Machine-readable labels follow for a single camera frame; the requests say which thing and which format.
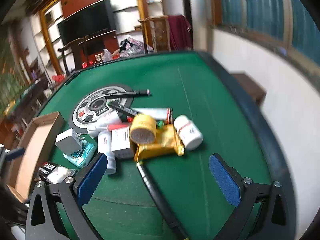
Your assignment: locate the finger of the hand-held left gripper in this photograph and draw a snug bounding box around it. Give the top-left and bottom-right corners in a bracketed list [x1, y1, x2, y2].
[0, 144, 25, 164]

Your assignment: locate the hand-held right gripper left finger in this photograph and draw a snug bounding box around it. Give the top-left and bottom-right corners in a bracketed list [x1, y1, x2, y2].
[25, 152, 108, 240]

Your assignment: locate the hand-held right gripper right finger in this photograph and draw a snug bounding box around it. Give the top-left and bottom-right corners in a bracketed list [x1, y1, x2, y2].
[209, 153, 297, 240]

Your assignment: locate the teal tissue packet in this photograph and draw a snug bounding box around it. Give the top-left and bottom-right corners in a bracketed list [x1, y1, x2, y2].
[63, 140, 97, 168]

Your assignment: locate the shallow cardboard box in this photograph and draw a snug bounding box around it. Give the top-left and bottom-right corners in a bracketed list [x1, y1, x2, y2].
[6, 112, 66, 203]

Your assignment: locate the slender white bottle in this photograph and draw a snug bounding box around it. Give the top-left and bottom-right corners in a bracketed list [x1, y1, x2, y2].
[97, 131, 117, 175]

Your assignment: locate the black printed packet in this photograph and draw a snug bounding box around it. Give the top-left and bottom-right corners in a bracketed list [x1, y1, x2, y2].
[37, 160, 78, 184]

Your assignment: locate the white charger adapter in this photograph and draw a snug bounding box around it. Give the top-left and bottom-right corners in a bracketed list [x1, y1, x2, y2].
[55, 128, 83, 155]

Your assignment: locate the small white red box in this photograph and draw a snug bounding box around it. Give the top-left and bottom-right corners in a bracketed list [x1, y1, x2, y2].
[111, 127, 133, 158]

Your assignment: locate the white plastic bottle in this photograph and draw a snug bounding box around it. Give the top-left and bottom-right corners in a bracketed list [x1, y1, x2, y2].
[87, 110, 123, 138]

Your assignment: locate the wide white bottle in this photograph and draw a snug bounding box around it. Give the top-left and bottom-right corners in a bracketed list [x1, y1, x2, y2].
[174, 115, 203, 151]

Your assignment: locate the black marker yellow end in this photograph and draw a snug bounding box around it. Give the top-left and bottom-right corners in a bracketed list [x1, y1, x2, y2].
[136, 162, 189, 240]

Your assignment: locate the gold foil packet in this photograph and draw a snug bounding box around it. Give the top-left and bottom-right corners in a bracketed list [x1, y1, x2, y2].
[134, 124, 185, 162]

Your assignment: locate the yellow round jar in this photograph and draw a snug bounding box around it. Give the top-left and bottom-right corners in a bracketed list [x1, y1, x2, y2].
[129, 114, 157, 145]

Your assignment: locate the black marker green cap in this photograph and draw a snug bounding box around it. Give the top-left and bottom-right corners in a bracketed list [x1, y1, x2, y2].
[110, 102, 164, 127]

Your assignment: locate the thin black pen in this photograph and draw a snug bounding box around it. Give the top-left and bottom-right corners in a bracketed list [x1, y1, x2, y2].
[105, 89, 150, 98]

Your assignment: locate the dark mahjong table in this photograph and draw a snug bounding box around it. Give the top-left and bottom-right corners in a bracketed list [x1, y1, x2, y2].
[5, 79, 49, 123]

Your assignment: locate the round table centre panel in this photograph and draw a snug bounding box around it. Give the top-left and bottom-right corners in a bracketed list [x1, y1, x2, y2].
[68, 84, 134, 133]

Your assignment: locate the dark wooden chair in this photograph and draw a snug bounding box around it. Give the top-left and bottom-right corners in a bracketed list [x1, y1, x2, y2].
[58, 36, 90, 75]

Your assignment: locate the floral bag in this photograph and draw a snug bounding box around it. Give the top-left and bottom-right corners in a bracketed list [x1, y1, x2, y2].
[118, 37, 154, 55]

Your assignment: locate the black television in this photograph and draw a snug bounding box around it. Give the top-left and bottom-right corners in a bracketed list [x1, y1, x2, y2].
[57, 0, 112, 46]

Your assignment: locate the maroon garment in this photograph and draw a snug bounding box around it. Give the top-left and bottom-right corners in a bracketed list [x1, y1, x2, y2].
[168, 15, 193, 51]

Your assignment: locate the light wooden armchair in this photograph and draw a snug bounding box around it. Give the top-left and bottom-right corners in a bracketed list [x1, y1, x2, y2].
[138, 15, 171, 53]

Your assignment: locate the flower wall poster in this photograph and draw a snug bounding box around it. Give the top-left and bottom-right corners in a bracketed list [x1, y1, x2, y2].
[0, 37, 24, 117]

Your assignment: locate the wooden wall shelving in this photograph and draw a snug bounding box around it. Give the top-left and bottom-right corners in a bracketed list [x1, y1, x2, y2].
[15, 0, 150, 78]

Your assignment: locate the window with wooden frame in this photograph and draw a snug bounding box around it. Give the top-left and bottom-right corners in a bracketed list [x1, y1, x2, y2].
[211, 0, 320, 65]

